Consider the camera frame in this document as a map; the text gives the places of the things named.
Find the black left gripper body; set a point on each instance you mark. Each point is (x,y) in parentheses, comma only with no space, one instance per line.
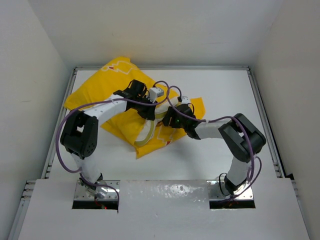
(143,109)

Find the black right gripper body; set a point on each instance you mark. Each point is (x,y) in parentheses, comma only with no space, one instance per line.
(175,122)

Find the yellow printed pillowcase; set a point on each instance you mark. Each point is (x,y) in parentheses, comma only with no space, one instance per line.
(116,75)

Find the cream foam pillow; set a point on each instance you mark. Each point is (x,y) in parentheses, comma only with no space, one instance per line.
(154,132)

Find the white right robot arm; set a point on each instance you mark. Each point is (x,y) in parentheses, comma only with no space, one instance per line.
(243,139)

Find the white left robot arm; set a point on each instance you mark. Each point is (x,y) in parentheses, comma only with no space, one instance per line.
(78,131)

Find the white front cover board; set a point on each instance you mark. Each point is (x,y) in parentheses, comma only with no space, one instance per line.
(163,210)

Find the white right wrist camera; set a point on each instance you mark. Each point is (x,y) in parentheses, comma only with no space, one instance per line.
(183,100)

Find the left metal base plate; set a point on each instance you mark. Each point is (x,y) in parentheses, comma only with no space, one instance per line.
(85,192)

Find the aluminium table frame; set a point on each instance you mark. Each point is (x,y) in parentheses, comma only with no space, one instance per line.
(183,160)

